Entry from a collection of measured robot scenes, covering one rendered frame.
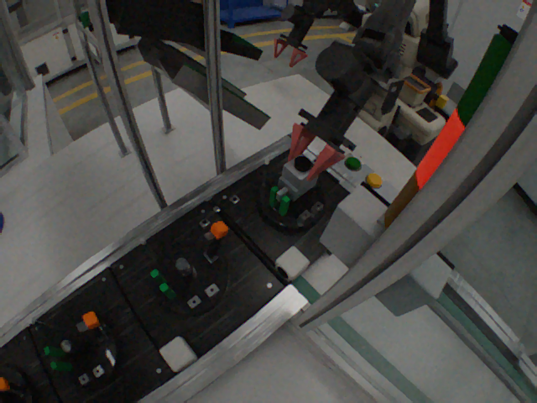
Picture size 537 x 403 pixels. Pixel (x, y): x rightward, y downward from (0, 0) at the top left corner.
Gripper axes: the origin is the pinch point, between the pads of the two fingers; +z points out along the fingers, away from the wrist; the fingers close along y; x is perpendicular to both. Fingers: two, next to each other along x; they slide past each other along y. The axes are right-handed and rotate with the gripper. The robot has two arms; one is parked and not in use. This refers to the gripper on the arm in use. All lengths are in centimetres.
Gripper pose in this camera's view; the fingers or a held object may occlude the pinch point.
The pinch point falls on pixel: (300, 169)
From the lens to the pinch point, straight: 46.1
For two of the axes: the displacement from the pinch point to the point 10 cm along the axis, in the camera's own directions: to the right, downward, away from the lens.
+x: 5.2, -0.4, 8.5
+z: -5.2, 7.8, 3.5
